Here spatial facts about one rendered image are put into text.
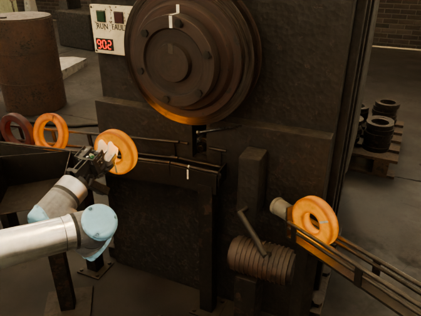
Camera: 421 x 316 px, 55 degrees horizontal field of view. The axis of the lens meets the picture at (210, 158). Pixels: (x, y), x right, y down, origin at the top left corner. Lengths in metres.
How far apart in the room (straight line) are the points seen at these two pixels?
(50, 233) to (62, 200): 0.19
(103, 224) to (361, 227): 1.77
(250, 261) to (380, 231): 1.26
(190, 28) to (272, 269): 0.80
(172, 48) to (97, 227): 0.57
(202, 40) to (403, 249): 1.67
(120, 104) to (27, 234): 0.82
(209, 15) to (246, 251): 0.76
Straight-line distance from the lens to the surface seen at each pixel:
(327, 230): 1.21
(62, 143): 1.89
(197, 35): 1.22
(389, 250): 2.41
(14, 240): 1.01
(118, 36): 1.64
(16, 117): 2.01
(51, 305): 2.06
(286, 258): 1.39
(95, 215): 1.03
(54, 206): 1.17
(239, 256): 1.41
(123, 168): 1.37
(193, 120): 1.40
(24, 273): 2.28
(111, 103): 1.71
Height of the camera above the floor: 1.43
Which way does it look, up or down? 27 degrees down
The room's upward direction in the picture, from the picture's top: straight up
